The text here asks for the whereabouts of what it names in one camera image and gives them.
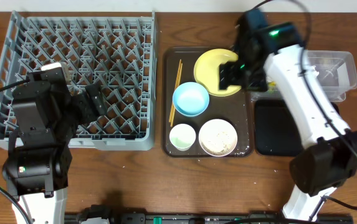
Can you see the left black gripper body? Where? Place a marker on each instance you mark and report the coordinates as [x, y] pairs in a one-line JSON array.
[[80, 104]]

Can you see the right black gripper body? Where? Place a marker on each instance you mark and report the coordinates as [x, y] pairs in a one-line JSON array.
[[249, 78]]

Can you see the green red snack wrapper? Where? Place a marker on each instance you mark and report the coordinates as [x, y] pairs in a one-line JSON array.
[[271, 87]]

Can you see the white bowl with rice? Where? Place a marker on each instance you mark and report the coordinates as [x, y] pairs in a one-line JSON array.
[[217, 137]]

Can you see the white cup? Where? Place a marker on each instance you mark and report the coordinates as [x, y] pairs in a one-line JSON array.
[[182, 136]]

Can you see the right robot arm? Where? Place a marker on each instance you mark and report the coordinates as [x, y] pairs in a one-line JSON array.
[[278, 54]]

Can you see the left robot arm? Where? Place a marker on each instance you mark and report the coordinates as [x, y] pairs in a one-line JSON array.
[[47, 115]]

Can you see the black waste tray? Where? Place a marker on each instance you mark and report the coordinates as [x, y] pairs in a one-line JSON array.
[[276, 133]]

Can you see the clear plastic waste bin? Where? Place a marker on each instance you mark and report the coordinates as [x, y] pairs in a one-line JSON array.
[[336, 72]]

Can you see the yellow round plate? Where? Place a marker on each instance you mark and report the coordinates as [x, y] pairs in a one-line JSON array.
[[206, 71]]

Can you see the grey plastic dish rack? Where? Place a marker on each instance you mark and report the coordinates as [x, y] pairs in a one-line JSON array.
[[118, 53]]

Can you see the light blue bowl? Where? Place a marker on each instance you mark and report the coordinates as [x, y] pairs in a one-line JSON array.
[[191, 99]]

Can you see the dark brown serving tray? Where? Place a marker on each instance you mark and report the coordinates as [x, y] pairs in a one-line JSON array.
[[230, 108]]

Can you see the black rail at table edge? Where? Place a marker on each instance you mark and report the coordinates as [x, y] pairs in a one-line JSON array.
[[104, 214]]

